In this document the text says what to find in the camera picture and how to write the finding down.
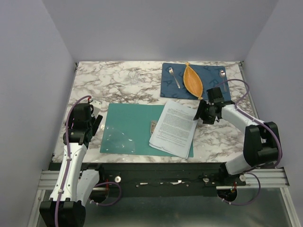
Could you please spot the white printed paper files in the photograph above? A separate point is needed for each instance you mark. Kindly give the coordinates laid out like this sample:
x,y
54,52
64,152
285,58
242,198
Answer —
x,y
175,129

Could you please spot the clear drinking glass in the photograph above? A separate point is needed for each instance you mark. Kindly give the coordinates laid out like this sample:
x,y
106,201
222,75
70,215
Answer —
x,y
133,77

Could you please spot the teal green folder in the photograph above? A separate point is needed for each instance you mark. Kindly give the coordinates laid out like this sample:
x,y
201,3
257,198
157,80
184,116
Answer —
x,y
128,130

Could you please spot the silver folder clip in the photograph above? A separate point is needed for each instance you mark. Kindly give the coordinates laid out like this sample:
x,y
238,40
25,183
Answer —
x,y
153,126

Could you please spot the orange leaf-shaped dish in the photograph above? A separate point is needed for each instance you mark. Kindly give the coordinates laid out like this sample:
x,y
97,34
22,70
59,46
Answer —
x,y
192,82

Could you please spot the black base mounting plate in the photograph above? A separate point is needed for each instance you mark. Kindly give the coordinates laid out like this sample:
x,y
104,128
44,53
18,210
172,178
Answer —
x,y
159,179

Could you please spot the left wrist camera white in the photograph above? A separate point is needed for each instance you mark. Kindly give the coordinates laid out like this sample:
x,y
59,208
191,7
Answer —
x,y
96,107

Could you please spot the silver fork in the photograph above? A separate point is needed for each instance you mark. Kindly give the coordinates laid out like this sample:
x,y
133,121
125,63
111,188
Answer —
x,y
172,74

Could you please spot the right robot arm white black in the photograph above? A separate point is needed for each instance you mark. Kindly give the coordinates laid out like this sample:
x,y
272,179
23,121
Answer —
x,y
261,139

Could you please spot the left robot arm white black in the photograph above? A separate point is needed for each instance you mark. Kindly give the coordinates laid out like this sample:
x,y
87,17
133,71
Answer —
x,y
66,204

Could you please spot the silver spoon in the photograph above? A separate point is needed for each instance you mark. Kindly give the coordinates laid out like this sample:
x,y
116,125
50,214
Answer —
x,y
223,75

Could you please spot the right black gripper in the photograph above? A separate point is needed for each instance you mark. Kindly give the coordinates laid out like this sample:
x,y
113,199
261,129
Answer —
x,y
202,104

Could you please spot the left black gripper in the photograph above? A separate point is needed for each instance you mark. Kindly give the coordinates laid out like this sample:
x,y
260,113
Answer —
x,y
96,123

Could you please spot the blue placemat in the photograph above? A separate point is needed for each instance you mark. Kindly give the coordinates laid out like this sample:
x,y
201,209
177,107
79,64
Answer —
x,y
172,85

